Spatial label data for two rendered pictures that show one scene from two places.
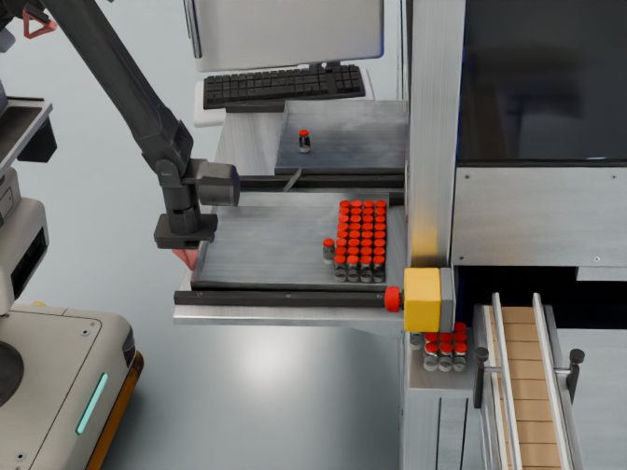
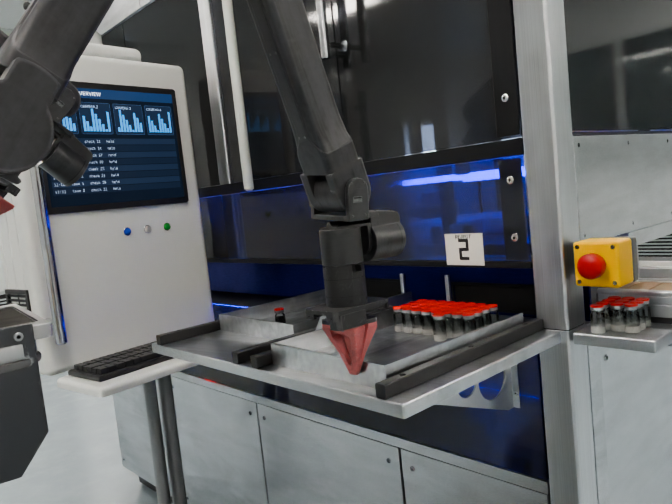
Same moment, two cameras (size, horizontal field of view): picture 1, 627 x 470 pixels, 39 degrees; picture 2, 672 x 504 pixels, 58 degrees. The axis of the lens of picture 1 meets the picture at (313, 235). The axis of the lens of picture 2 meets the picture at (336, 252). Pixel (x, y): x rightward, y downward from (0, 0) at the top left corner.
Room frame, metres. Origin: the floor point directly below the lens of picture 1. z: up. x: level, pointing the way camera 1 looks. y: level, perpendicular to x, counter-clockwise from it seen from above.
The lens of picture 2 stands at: (0.66, 0.84, 1.14)
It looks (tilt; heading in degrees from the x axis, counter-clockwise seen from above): 5 degrees down; 312
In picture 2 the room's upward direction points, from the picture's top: 6 degrees counter-clockwise
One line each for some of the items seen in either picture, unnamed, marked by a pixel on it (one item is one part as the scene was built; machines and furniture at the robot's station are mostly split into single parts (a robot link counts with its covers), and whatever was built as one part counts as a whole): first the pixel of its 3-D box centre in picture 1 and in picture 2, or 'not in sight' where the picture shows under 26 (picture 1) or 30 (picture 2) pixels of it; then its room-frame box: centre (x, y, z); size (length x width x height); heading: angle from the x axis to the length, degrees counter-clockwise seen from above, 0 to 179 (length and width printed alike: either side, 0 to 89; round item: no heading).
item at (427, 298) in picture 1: (426, 299); (605, 261); (0.98, -0.17, 1.00); 0.08 x 0.07 x 0.07; 84
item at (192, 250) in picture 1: (183, 248); (344, 343); (1.20, 0.23, 0.94); 0.07 x 0.07 x 0.09; 83
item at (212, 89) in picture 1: (283, 85); (160, 349); (1.96, 0.05, 0.82); 0.40 x 0.14 x 0.02; 92
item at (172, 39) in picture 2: not in sight; (168, 97); (2.30, -0.29, 1.51); 0.49 x 0.01 x 0.59; 174
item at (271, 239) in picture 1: (295, 241); (399, 338); (1.25, 0.03, 0.90); 0.34 x 0.26 x 0.04; 83
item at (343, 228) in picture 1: (342, 240); (432, 322); (1.24, -0.05, 0.90); 0.18 x 0.02 x 0.05; 173
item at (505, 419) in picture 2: (401, 83); (233, 347); (2.08, -0.26, 0.73); 1.98 x 0.01 x 0.25; 174
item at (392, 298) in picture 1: (397, 299); (592, 265); (0.98, -0.12, 0.99); 0.04 x 0.04 x 0.04; 84
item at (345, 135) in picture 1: (360, 138); (317, 310); (1.58, -0.11, 0.90); 0.34 x 0.26 x 0.04; 84
